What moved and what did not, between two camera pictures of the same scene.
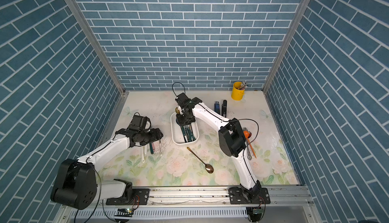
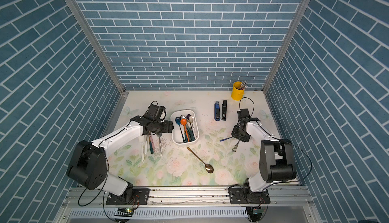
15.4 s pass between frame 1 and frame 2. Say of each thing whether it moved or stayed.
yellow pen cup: stayed
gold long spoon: stayed
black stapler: stayed
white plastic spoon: stayed
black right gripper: moved
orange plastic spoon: moved
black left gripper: moved
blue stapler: stayed
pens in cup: stayed
